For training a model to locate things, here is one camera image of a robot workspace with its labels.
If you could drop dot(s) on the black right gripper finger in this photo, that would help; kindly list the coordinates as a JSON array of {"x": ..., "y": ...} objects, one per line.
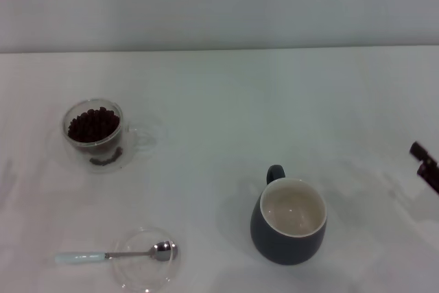
[{"x": 428, "y": 173}]

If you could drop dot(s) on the clear glass saucer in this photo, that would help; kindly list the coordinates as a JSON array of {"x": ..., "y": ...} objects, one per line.
[{"x": 144, "y": 272}]

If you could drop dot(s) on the dark coffee beans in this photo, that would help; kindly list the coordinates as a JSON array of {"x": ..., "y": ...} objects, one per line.
[{"x": 92, "y": 125}]

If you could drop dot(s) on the double-walled glass cup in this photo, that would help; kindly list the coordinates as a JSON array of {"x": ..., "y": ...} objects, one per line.
[{"x": 137, "y": 137}]

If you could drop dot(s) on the dark blue ceramic mug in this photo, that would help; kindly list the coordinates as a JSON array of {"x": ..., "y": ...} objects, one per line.
[{"x": 274, "y": 248}]

